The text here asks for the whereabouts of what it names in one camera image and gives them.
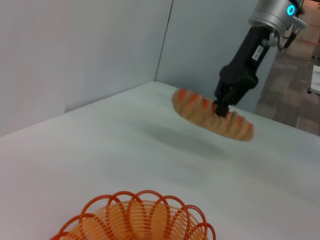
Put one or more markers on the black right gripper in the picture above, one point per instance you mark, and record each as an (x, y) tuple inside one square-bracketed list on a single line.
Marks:
[(240, 72)]

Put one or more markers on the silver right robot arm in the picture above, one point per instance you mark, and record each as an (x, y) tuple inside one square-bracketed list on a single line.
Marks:
[(272, 12)]

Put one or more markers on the striped bread loaf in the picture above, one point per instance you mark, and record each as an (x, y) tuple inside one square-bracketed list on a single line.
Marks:
[(200, 115)]

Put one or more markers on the white wheeled furniture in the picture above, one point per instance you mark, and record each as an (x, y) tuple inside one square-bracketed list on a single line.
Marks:
[(315, 80)]

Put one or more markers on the orange woven plastic basket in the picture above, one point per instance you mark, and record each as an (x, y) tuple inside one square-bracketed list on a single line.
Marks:
[(140, 222)]

